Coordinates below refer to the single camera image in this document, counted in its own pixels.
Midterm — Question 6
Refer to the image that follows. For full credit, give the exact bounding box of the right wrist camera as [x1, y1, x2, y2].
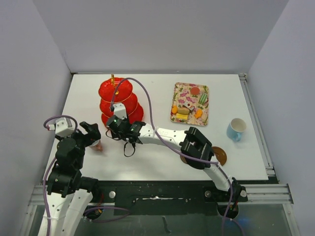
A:
[111, 103, 127, 120]

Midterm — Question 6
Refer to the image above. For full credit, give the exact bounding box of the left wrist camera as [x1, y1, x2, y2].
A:
[48, 118, 75, 138]

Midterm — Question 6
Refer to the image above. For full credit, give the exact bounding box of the blue mug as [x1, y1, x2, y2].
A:
[226, 118, 247, 142]

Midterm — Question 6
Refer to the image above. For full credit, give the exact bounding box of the yellow layered cake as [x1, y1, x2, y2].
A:
[176, 113, 189, 120]

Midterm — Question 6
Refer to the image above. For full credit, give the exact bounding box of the green striped cake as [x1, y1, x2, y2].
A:
[198, 92, 209, 105]

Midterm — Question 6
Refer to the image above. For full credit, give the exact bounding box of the black base frame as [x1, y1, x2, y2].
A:
[71, 180, 249, 222]

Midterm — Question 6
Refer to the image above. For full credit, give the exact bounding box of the red three-tier cake stand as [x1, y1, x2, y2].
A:
[98, 73, 145, 128]

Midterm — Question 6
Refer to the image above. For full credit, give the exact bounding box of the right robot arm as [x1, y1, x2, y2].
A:
[106, 115, 247, 201]

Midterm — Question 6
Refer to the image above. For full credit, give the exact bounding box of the dark wooden coaster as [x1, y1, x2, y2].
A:
[180, 156, 187, 164]

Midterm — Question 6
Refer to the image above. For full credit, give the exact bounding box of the floral serving tray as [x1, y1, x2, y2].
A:
[170, 82, 210, 126]

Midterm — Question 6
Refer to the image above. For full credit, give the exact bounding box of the brown bread roll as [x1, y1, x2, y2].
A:
[177, 107, 190, 115]

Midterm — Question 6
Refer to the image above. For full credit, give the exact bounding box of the brown saucer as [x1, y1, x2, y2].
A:
[211, 147, 227, 166]

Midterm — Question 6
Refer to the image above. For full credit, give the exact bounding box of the pink handled white cup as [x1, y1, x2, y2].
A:
[89, 140, 103, 152]

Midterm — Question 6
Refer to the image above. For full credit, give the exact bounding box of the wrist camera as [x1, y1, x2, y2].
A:
[111, 103, 127, 120]
[48, 118, 75, 138]

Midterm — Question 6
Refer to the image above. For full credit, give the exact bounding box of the chocolate cake slice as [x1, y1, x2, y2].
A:
[183, 103, 194, 112]

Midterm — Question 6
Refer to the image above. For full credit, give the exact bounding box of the orange cookie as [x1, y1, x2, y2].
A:
[171, 105, 178, 115]

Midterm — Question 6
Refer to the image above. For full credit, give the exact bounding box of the orange fish biscuit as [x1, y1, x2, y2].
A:
[194, 109, 203, 119]

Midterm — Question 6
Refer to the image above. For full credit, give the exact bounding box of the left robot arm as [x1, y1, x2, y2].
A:
[38, 117, 101, 236]

